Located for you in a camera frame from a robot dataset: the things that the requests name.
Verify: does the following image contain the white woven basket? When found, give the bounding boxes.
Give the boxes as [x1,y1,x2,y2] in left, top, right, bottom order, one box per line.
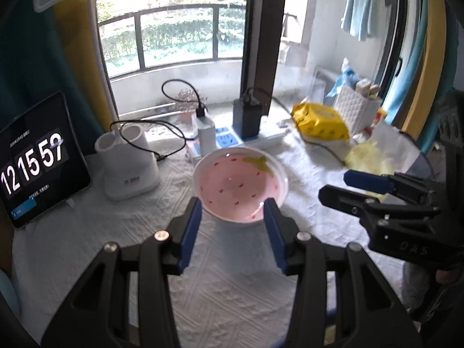
[333,86,381,136]

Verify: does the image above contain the grey folded cloth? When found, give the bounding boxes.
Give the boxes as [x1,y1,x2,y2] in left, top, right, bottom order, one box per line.
[400,131,436,180]

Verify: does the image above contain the stacked steel pastel bowls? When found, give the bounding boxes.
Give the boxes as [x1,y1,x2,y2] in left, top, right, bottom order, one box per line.
[0,270,21,318]

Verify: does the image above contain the white power strip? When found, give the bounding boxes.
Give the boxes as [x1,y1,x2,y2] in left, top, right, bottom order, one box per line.
[186,126,291,164]

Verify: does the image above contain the tablet showing clock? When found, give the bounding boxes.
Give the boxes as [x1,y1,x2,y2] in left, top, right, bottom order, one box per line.
[0,92,91,229]

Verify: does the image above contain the hanging light blue towel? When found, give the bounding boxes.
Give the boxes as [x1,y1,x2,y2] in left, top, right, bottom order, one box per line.
[340,0,377,42]

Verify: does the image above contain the pink strawberry bowl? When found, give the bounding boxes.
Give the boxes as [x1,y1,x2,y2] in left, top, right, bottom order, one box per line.
[192,147,289,225]

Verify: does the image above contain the black power adapter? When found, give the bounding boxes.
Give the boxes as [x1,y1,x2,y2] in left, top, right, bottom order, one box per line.
[232,95,263,141]

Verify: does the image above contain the operator right hand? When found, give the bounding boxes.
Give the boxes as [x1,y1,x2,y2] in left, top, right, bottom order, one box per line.
[436,269,463,285]

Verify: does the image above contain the white desk lamp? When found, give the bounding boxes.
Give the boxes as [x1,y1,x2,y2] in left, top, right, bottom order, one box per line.
[33,0,160,201]

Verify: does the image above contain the yellow tissue pack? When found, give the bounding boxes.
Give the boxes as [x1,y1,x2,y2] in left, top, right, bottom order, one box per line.
[345,122,413,175]

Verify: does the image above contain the yellow wet wipes pack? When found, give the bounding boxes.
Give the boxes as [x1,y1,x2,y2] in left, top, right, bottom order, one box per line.
[291,102,350,142]

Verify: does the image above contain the white phone charger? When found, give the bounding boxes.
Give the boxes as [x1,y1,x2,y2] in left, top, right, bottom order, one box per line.
[193,111,217,155]

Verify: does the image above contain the white textured tablecloth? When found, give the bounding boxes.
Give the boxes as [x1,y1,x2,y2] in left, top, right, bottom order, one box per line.
[10,126,436,348]

